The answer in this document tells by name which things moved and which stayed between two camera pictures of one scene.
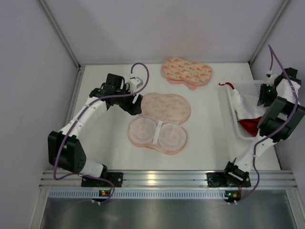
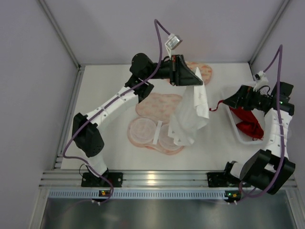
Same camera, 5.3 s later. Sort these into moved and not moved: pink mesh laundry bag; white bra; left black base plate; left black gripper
Moved: left black gripper; white bra
Not moved: pink mesh laundry bag; left black base plate
